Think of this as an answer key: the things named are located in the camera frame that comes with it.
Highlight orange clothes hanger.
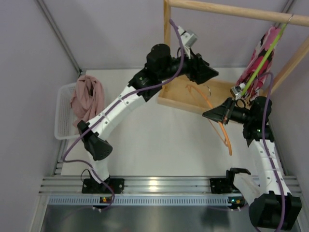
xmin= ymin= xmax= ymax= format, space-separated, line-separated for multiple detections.
xmin=186 ymin=84 xmax=233 ymax=156

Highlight pink trousers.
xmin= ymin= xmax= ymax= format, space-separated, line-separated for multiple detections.
xmin=70 ymin=75 xmax=105 ymax=134

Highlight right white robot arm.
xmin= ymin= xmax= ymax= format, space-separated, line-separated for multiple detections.
xmin=202 ymin=97 xmax=302 ymax=231

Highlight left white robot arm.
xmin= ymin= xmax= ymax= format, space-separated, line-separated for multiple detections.
xmin=77 ymin=43 xmax=219 ymax=185

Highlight green clothes hanger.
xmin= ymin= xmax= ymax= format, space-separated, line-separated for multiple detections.
xmin=241 ymin=14 xmax=294 ymax=98

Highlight wooden clothes rack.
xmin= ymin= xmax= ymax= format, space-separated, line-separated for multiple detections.
xmin=157 ymin=0 xmax=309 ymax=113

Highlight white plastic basket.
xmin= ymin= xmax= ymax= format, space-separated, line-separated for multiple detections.
xmin=54 ymin=83 xmax=79 ymax=140

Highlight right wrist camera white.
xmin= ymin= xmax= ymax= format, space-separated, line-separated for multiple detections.
xmin=230 ymin=83 xmax=246 ymax=100

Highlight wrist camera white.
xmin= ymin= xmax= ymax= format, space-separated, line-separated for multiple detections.
xmin=230 ymin=83 xmax=246 ymax=100
xmin=178 ymin=26 xmax=197 ymax=59

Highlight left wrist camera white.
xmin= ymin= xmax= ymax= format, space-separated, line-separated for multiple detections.
xmin=178 ymin=26 xmax=197 ymax=59

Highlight aluminium mounting rail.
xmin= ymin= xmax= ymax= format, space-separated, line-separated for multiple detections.
xmin=38 ymin=175 xmax=302 ymax=194

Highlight grey slotted cable duct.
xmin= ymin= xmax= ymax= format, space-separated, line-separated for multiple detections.
xmin=48 ymin=196 xmax=235 ymax=206

